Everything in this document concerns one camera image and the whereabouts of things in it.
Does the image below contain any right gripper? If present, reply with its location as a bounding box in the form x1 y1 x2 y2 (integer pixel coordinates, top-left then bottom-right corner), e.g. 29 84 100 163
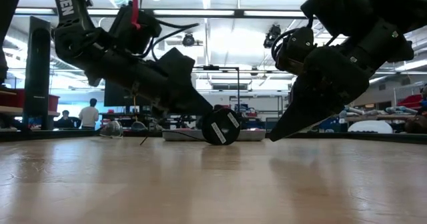
268 46 372 143

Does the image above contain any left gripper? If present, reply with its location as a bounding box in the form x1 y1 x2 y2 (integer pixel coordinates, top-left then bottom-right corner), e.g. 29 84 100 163
99 47 215 119

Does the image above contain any thin black cord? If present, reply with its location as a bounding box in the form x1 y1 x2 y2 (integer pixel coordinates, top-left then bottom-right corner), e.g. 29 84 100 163
139 129 205 146

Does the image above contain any black cord spool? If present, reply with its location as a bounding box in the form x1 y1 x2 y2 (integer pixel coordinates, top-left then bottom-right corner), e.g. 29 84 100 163
201 107 242 147

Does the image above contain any black cart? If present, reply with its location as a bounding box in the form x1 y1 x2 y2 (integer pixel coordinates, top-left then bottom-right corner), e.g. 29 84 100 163
265 117 283 131

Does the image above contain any grey plastic tool case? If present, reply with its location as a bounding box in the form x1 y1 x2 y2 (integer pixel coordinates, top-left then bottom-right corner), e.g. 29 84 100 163
162 128 267 142

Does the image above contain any black monitor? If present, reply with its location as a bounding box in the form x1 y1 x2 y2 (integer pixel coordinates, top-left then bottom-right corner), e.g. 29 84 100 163
103 80 151 107

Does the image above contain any white trash can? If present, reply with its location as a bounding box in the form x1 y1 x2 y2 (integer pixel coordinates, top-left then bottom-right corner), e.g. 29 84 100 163
348 119 393 134

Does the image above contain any wooden workbench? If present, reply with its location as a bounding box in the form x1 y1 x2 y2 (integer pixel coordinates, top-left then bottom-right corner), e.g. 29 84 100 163
345 114 416 132

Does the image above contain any black pillar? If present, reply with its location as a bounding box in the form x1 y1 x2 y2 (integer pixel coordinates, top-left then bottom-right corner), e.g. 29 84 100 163
23 16 51 131

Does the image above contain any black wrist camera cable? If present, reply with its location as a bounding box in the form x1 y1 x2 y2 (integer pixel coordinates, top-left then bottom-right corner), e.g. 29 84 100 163
270 26 303 62
139 19 200 62

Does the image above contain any black dome camera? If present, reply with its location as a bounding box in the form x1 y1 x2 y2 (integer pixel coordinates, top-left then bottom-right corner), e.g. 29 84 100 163
181 33 196 47

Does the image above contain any black hanging ceiling camera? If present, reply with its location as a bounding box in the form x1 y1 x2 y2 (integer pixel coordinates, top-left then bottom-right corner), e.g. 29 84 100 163
263 23 282 49

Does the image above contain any silver air duct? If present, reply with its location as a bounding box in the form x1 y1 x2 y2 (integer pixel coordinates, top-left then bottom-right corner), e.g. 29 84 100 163
383 23 427 72

